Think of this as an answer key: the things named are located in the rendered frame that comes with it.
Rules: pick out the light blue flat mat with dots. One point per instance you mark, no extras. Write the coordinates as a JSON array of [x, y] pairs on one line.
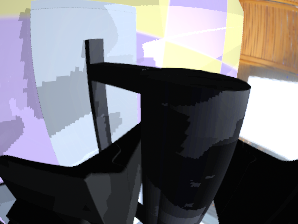
[[7, 200]]

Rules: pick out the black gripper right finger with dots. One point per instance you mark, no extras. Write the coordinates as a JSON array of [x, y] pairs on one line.
[[256, 187]]

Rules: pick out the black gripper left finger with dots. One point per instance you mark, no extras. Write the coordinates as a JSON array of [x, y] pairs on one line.
[[102, 190]]

